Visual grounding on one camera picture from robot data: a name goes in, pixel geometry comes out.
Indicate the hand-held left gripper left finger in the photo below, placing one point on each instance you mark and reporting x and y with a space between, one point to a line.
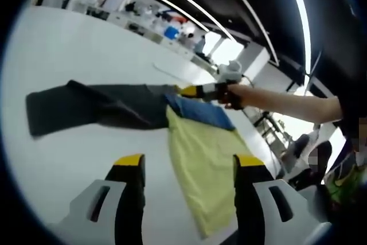
129 176

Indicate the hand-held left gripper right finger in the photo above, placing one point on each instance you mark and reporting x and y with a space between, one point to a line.
249 176

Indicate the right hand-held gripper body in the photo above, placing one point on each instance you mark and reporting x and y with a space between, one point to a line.
230 71

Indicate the white template strip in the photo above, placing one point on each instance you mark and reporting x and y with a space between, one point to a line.
172 75

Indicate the yellow blue black garment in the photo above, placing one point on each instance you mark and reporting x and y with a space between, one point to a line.
200 156

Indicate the person's right hand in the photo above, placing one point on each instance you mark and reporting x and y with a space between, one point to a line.
238 95

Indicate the blue plastic crate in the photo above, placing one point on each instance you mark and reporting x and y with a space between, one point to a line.
172 32

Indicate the white workbench counter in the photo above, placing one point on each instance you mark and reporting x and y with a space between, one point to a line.
149 31

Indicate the ceiling light strip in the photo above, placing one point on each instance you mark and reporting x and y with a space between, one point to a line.
305 24

